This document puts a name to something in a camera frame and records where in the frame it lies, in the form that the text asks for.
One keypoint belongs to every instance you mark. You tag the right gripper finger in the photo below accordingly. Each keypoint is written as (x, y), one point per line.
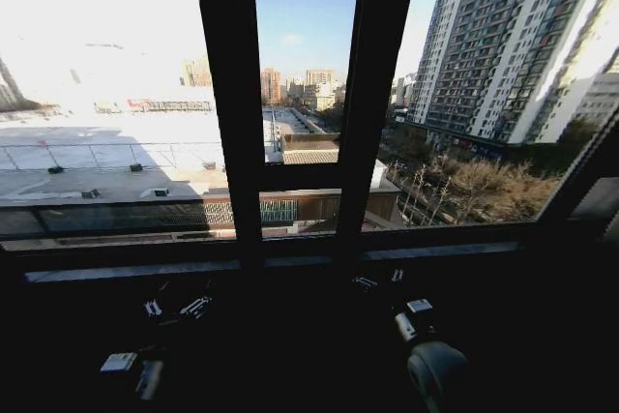
(365, 282)
(397, 275)

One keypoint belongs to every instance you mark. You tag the dark window sill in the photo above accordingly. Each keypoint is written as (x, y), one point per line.
(135, 272)

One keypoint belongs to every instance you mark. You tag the low white roofed building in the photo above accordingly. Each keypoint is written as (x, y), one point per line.
(97, 142)

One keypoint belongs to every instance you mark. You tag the beige distant building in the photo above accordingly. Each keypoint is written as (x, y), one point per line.
(319, 89)

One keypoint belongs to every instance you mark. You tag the tall grey apartment building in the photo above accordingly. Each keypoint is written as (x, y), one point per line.
(483, 45)

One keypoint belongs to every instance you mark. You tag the brown building with green railing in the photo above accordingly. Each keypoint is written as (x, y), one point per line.
(309, 207)

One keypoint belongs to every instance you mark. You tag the orange distant building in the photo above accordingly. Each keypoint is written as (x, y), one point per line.
(271, 86)

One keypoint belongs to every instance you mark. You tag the black window frame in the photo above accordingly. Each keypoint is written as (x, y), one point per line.
(242, 142)

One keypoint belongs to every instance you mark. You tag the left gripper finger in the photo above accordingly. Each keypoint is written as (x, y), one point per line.
(195, 306)
(153, 309)

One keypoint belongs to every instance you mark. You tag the bare brown trees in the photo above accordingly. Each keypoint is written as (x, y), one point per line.
(483, 185)

